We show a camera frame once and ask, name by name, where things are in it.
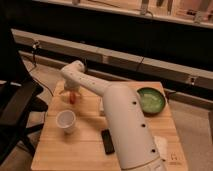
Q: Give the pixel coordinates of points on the black remote control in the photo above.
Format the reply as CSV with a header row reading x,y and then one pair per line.
x,y
107,142

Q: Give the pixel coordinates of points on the white sponge block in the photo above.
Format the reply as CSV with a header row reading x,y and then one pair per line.
x,y
162,146

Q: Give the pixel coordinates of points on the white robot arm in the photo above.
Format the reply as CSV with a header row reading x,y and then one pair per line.
x,y
133,142

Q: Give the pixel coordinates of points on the black office chair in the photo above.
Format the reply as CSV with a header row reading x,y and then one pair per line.
x,y
18,97

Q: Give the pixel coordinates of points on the green bowl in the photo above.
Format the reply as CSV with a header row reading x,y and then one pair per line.
x,y
152,100

